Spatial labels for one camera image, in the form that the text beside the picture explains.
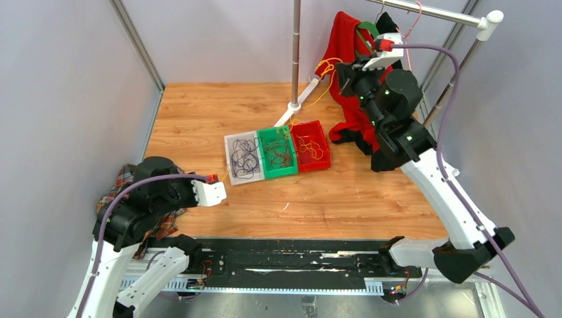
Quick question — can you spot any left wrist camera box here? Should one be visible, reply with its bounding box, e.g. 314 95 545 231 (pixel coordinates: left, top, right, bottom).
191 180 227 207

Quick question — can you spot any plaid flannel shirt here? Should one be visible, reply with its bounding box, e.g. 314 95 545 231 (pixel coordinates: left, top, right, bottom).
96 164 187 260

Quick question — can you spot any black shirt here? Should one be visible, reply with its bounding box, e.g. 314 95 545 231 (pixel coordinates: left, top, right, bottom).
331 11 422 173

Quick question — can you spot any aluminium frame rail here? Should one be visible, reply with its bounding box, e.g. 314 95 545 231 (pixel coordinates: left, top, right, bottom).
109 0 165 95

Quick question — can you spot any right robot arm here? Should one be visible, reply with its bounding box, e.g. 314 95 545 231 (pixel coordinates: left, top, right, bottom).
335 61 515 284

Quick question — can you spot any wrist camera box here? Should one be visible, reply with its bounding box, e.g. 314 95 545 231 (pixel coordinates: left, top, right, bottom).
362 32 404 71
191 180 227 207

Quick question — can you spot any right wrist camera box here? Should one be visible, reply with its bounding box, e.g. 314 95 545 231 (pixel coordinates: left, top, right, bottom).
362 32 404 71

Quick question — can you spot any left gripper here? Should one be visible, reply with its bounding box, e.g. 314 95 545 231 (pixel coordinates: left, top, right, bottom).
154 170 207 215

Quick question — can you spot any green clothes hanger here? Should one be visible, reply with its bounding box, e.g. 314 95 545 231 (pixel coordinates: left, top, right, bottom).
352 21 379 57

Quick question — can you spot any red thin cable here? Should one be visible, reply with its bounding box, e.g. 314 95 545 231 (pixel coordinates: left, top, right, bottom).
262 133 294 170

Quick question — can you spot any blue thin cable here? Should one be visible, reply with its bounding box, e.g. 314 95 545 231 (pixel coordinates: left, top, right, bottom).
230 138 260 179

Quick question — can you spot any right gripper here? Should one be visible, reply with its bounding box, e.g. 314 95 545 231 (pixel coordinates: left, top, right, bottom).
333 54 386 131

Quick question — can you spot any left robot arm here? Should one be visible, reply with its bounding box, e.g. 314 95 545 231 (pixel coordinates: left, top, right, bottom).
68 156 226 317

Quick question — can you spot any white plastic bin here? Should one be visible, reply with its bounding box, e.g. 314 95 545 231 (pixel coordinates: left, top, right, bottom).
224 131 265 186

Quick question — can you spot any red plastic bin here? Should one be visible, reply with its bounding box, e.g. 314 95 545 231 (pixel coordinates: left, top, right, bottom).
290 121 332 173

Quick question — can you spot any red shirt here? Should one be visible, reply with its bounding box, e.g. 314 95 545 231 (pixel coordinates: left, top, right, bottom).
315 11 379 155

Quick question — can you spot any metal clothes rack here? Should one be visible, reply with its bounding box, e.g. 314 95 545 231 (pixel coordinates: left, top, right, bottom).
273 0 504 178

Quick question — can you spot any pink clothes hanger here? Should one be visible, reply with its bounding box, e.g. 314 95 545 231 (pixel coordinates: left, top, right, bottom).
395 1 423 74

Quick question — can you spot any green plastic bin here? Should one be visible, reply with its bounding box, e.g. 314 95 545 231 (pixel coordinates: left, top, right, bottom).
257 126 298 179

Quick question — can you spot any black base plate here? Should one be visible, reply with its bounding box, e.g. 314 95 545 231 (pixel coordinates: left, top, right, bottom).
184 238 423 292

